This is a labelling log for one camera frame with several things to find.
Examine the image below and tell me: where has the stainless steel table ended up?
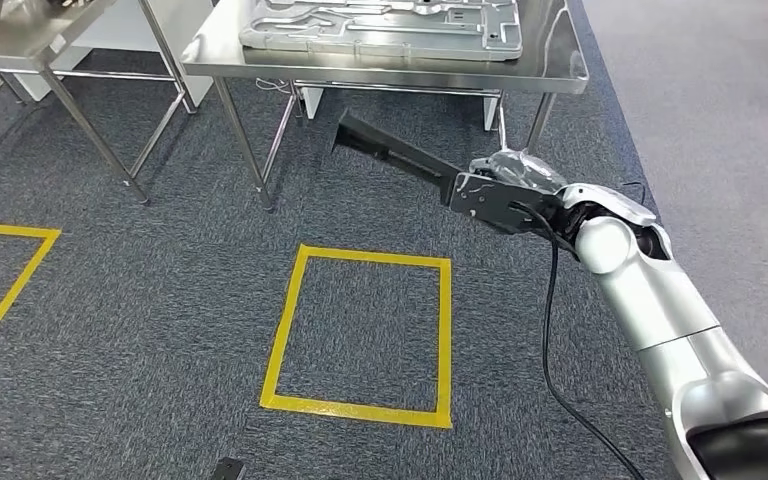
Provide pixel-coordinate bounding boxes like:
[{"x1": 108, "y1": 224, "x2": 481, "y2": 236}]
[{"x1": 0, "y1": 0, "x2": 198, "y2": 208}]

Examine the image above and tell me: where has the white cabinet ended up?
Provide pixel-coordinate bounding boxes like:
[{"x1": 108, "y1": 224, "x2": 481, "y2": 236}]
[{"x1": 11, "y1": 0, "x2": 215, "y2": 109}]

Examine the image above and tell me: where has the stainless steel workbench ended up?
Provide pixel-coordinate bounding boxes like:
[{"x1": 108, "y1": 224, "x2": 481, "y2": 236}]
[{"x1": 180, "y1": 0, "x2": 589, "y2": 215}]

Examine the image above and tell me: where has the long black plastic part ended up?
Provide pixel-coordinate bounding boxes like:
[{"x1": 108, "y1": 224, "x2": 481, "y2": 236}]
[{"x1": 332, "y1": 109, "x2": 475, "y2": 200}]

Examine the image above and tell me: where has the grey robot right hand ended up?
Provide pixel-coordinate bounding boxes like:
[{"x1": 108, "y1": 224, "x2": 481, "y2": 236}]
[{"x1": 468, "y1": 148, "x2": 569, "y2": 197}]

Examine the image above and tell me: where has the machined aluminium plate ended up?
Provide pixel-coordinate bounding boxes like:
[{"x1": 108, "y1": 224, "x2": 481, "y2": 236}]
[{"x1": 238, "y1": 0, "x2": 524, "y2": 64}]

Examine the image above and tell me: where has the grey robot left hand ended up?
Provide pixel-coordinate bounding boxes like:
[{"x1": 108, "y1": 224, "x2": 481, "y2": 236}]
[{"x1": 210, "y1": 457, "x2": 248, "y2": 480}]

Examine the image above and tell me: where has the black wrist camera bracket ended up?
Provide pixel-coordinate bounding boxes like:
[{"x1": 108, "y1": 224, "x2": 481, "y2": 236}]
[{"x1": 448, "y1": 172, "x2": 581, "y2": 248}]

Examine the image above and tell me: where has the black cable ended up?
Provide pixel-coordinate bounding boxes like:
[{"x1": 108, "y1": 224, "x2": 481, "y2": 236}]
[{"x1": 513, "y1": 201, "x2": 648, "y2": 480}]

